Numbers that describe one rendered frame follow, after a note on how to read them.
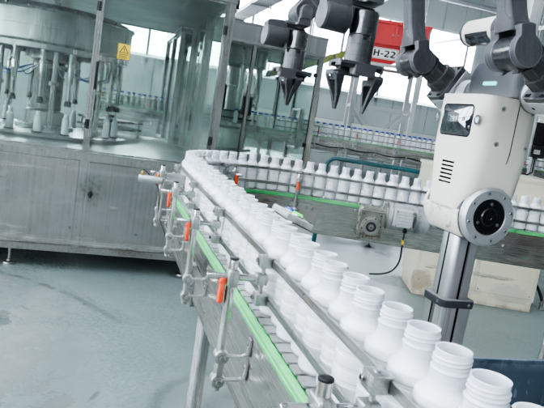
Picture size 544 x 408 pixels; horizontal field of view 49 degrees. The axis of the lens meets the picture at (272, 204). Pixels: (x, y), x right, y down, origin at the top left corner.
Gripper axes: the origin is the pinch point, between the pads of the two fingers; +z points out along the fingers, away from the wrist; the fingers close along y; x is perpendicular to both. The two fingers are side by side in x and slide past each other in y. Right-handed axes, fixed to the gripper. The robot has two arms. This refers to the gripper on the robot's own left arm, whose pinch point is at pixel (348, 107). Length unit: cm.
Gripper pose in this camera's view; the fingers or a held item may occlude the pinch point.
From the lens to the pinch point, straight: 126.9
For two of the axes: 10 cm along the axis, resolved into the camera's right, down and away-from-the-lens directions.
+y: 9.5, 1.3, 2.8
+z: -1.7, 9.8, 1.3
